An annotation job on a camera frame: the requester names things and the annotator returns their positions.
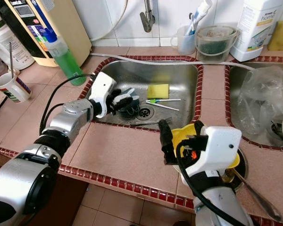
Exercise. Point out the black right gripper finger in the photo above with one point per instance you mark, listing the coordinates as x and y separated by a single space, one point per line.
167 141
199 128

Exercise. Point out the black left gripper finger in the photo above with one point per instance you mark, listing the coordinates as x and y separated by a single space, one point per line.
127 112
119 92

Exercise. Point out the white teal dish scrubber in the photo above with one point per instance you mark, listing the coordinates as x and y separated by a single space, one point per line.
131 96

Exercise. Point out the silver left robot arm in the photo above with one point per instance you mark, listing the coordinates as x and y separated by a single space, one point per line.
28 183

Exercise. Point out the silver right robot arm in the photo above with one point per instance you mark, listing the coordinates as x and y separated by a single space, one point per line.
221 212

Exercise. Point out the sink drain strainer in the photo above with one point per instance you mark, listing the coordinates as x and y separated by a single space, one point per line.
144 112

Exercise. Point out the steel fork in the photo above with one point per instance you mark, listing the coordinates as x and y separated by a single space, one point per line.
164 121

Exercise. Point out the white plastic stick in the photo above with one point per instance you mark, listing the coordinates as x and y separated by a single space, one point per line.
167 106

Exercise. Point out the yellow sponge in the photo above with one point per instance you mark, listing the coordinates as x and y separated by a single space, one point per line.
158 91
280 36

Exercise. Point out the white green-tipped stick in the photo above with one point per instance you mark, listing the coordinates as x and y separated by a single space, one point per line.
165 100

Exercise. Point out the steel sink basin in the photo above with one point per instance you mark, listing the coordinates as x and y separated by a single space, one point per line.
233 84
179 77

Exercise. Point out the green dish soap bottle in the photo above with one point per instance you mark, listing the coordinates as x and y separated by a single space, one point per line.
70 63

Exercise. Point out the clear plastic bag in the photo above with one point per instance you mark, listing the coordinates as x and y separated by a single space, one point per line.
259 103

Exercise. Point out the beige black water purifier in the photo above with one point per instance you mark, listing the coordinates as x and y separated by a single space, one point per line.
73 28

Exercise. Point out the clear plastic cup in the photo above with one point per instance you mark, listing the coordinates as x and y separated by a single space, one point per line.
184 44

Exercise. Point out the green scouring pad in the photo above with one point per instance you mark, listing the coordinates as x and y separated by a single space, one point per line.
214 48

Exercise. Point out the long steel spoon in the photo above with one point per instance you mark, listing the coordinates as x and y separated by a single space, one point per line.
262 200

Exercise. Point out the white printed mug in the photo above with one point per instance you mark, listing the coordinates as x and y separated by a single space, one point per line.
16 90

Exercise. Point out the clear measuring pitcher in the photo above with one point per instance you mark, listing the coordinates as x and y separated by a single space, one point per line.
217 33

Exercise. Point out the thin steel stirring spoon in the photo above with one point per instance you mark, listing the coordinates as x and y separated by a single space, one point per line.
12 59

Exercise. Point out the white detergent bottle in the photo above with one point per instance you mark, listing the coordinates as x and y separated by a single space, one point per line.
254 33

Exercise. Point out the blue white toothbrush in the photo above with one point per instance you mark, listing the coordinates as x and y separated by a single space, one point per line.
199 16

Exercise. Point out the white jug green band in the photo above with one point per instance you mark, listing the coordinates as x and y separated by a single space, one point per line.
14 49

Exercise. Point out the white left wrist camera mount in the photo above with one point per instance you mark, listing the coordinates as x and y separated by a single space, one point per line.
103 87

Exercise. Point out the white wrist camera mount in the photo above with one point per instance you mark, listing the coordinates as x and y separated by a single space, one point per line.
219 146
103 87

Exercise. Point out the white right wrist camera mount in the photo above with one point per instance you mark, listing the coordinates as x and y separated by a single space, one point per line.
219 146

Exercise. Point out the steel wall tap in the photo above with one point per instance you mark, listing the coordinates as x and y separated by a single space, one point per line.
147 21

